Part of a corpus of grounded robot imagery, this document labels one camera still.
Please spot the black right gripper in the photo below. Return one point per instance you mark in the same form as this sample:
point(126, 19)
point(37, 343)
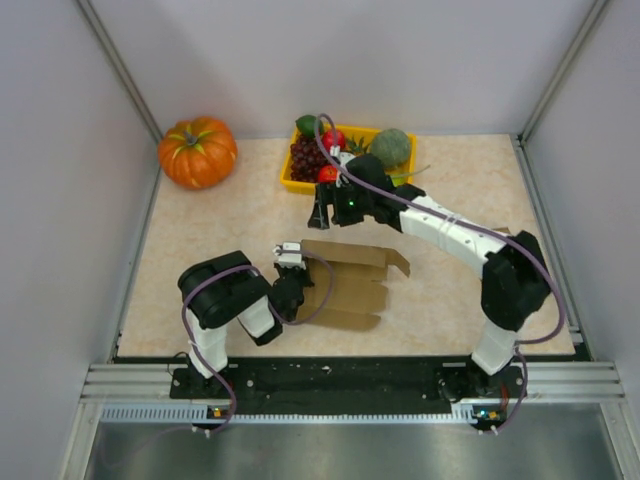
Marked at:
point(329, 194)

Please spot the green netted melon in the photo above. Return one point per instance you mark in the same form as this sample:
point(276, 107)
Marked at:
point(392, 147)

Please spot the light green apple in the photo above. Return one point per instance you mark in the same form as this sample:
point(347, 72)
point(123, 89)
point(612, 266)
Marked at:
point(404, 177)

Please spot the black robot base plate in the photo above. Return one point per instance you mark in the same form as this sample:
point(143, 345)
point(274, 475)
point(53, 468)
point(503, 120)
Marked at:
point(348, 385)

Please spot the yellow plastic fruit tray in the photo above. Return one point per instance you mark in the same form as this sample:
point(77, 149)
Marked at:
point(348, 131)

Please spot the red apple rear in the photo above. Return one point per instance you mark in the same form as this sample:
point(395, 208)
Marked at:
point(333, 140)

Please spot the orange horned melon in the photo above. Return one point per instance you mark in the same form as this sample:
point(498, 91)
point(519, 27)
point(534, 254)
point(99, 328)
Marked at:
point(356, 147)

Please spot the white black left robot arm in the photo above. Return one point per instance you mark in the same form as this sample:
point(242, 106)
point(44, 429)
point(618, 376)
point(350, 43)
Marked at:
point(227, 288)

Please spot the aluminium frame post right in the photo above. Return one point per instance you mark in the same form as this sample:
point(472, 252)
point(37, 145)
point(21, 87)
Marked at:
point(587, 28)

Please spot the purple grape bunch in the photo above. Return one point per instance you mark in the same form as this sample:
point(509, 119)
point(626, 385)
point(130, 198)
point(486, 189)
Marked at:
point(306, 160)

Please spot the orange pumpkin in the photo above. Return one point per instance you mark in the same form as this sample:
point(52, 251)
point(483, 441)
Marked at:
point(197, 154)

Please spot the red apple front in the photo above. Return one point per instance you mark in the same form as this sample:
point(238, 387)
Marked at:
point(327, 174)

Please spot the aluminium frame post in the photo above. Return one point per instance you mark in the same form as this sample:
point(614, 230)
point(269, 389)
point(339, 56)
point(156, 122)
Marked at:
point(587, 28)
point(118, 66)

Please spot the aluminium frame post left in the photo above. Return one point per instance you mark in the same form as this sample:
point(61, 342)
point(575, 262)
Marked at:
point(118, 66)

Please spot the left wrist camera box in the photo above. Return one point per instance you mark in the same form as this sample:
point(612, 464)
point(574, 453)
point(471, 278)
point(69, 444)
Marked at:
point(289, 255)

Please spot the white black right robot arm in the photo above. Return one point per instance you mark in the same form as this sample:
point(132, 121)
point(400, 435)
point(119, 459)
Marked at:
point(514, 278)

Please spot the dark green lime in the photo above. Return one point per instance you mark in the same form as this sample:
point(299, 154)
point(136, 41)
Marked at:
point(309, 126)

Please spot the red apple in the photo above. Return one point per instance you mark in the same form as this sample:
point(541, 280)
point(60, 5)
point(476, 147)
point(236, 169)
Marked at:
point(327, 174)
point(333, 140)

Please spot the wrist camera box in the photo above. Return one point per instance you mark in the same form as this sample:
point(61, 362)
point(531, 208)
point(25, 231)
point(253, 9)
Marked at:
point(289, 255)
point(339, 157)

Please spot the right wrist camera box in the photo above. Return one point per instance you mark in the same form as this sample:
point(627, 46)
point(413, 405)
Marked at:
point(339, 157)

